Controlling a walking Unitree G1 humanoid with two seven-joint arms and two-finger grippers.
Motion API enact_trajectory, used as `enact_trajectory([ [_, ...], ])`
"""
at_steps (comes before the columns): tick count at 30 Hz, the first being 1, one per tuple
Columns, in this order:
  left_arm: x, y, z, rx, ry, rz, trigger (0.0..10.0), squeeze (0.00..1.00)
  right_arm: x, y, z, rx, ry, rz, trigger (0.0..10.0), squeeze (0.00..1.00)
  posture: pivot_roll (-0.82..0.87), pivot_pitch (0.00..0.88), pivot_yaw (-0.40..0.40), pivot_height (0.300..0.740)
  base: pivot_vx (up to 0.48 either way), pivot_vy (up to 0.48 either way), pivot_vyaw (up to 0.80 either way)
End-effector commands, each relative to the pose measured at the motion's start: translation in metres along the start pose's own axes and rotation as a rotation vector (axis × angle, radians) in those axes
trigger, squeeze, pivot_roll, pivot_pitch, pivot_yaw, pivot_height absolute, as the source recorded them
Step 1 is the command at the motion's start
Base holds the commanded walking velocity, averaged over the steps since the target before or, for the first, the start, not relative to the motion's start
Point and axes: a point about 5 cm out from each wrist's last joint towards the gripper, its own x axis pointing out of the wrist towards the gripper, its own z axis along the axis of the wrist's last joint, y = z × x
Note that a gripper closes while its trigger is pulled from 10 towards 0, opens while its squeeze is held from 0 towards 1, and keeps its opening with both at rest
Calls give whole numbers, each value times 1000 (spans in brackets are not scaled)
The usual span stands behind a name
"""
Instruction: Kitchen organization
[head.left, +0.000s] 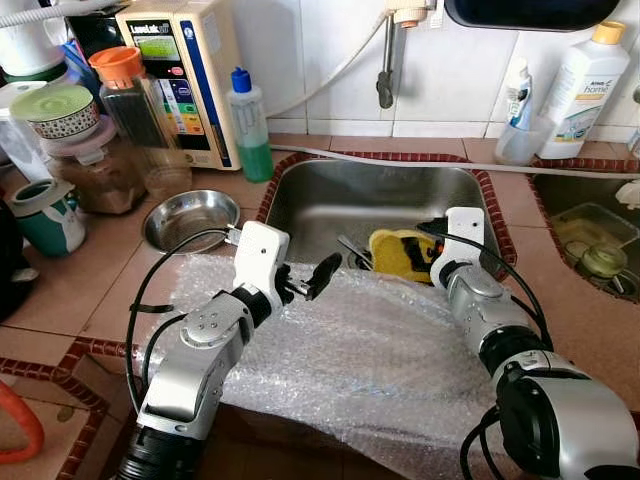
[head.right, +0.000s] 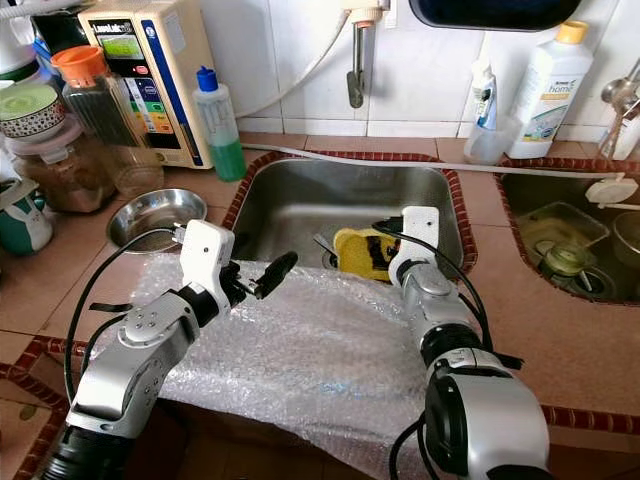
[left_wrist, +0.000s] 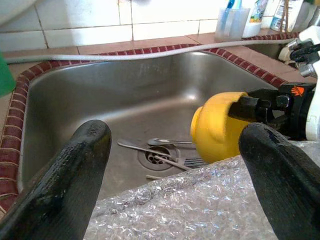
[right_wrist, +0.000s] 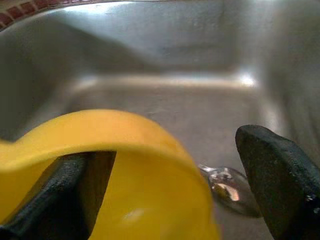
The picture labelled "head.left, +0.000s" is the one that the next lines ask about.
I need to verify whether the yellow plastic bowl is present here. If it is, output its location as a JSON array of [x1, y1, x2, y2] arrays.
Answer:
[[368, 228, 441, 286]]

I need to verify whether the steel spoon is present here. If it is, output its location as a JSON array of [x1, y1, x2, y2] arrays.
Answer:
[[336, 234, 373, 269]]

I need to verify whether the round steel bowl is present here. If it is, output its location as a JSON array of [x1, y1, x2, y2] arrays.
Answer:
[[142, 188, 241, 254]]

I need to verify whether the stainless steel sink basin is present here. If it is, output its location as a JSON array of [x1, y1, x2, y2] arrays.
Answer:
[[530, 170, 640, 301], [265, 160, 501, 276]]

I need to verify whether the clear bubble wrap sheet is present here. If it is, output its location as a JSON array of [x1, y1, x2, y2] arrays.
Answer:
[[165, 255, 546, 479]]

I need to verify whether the green soap bottle blue cap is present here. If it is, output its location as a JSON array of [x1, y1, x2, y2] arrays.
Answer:
[[228, 67, 276, 184]]

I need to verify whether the clear plastic cup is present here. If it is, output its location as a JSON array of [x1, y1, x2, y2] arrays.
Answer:
[[495, 115, 554, 166]]

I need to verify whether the clear square plastic container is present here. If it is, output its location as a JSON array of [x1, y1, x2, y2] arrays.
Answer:
[[555, 203, 639, 261]]

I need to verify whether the clear glass tumbler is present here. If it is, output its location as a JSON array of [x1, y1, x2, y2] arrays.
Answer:
[[145, 150, 196, 201]]

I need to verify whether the small glass jar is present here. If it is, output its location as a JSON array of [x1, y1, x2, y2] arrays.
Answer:
[[582, 243, 629, 279]]

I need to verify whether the white detergent bottle yellow cap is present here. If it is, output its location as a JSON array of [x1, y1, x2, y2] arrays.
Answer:
[[538, 20, 631, 161]]

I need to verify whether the brown glass jar pink lid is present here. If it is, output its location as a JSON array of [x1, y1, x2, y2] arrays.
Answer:
[[45, 120, 151, 216]]

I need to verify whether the teal and white mug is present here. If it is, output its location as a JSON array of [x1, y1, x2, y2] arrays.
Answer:
[[5, 178, 89, 258]]

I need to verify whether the black kettle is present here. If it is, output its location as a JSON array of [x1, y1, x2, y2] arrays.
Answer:
[[0, 200, 39, 323]]

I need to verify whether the glass jar orange lid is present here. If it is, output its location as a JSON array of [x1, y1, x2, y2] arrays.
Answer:
[[88, 45, 166, 151]]

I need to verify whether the beige water ionizer appliance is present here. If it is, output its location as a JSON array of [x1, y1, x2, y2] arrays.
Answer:
[[115, 0, 241, 171]]

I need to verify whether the orange plastic hoop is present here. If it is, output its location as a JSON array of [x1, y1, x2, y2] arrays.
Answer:
[[0, 380, 46, 466]]

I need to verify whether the black appliance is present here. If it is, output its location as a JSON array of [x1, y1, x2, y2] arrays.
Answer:
[[62, 15, 129, 61]]

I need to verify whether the white flask green band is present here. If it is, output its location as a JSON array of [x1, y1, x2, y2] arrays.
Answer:
[[0, 5, 69, 83]]

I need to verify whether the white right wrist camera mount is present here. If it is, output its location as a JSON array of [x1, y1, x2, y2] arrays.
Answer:
[[440, 207, 488, 271]]

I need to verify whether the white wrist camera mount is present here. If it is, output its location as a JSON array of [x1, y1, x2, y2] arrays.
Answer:
[[440, 207, 488, 271], [232, 222, 291, 299]]

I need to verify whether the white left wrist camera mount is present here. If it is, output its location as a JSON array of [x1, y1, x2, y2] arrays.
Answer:
[[232, 222, 291, 299]]

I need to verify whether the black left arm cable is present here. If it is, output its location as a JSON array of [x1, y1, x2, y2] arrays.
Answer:
[[125, 228, 241, 416]]

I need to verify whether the white wall hose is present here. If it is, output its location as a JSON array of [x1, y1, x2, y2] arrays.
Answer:
[[265, 15, 391, 119]]

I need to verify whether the steel wall tap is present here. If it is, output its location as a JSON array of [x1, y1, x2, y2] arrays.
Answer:
[[375, 0, 433, 109]]

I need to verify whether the dark blue wall tray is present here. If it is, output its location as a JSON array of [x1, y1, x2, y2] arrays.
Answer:
[[443, 0, 621, 31]]

